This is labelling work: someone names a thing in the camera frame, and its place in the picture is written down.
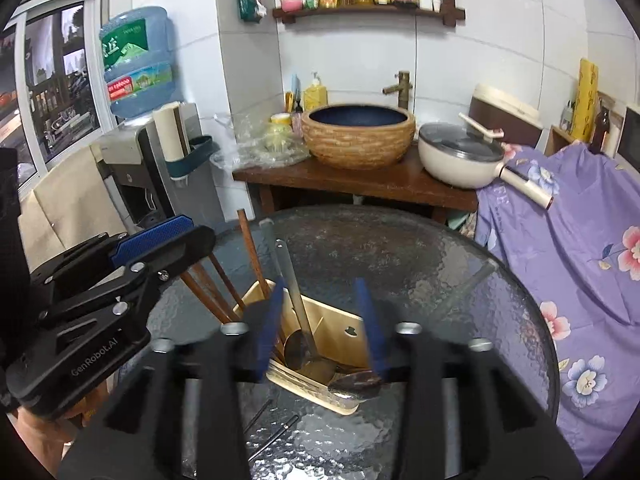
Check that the teal paper cup dispenser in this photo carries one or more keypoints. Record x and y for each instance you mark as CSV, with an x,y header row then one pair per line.
x,y
172,140

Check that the brown glass bottle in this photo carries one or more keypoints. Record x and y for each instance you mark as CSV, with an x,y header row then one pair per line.
x,y
600,132

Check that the bronze faucet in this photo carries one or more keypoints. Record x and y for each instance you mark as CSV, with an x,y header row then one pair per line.
x,y
400,87

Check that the pink apple ornament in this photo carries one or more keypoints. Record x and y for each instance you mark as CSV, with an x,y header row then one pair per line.
x,y
291,3

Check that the wooden counter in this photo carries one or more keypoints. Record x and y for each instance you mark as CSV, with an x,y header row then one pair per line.
x,y
360,182

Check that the sliding window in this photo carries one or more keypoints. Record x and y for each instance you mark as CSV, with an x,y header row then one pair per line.
x,y
55,90

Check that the person's left forearm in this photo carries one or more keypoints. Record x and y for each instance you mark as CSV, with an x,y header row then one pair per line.
x,y
35,440

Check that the clear plastic spoon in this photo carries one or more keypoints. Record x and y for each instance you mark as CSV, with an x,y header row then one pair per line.
x,y
270,247

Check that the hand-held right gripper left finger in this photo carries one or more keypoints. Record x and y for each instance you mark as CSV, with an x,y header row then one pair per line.
x,y
267,330

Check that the clear plastic bag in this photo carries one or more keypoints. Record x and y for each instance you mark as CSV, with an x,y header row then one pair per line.
x,y
260,145

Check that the white rice paddle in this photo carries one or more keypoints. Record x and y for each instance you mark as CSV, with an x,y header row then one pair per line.
x,y
480,127

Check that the beige cloth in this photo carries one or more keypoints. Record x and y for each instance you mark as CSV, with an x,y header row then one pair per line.
x,y
70,210

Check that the black chopstick gold band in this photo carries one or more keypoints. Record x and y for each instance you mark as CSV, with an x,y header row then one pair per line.
x,y
275,437
257,416

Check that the wicker pattern sink basin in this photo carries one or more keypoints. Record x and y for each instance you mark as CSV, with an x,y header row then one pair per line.
x,y
357,145

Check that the purple floral cloth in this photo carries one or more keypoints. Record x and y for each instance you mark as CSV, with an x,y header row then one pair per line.
x,y
565,260

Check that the cream plastic utensil holder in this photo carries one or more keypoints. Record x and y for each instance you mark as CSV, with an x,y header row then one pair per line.
x,y
330,325

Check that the cream pan with glass lid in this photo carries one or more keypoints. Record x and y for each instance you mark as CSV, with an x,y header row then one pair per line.
x,y
460,160

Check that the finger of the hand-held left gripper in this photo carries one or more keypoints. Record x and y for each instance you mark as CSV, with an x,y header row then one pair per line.
x,y
190,250
150,240

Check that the white microwave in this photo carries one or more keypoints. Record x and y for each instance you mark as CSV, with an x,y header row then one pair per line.
x,y
630,140

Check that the yellow soap bottle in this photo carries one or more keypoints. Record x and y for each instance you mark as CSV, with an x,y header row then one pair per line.
x,y
315,95

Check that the round glass table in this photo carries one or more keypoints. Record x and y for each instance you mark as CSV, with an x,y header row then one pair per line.
x,y
425,270

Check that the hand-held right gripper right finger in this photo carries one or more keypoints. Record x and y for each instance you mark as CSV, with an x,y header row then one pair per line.
x,y
372,330

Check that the blue water jug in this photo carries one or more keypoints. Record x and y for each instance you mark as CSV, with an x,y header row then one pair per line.
x,y
140,65

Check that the grey water dispenser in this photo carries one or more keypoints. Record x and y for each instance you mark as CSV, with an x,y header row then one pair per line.
x,y
145,180

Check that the yellow wrap roll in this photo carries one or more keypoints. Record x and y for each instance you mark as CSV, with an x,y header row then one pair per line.
x,y
585,100

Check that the brown and white rice cooker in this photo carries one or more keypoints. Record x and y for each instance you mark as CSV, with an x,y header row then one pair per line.
x,y
510,110

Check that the small wooden box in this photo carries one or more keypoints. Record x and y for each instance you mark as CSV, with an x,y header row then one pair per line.
x,y
560,142

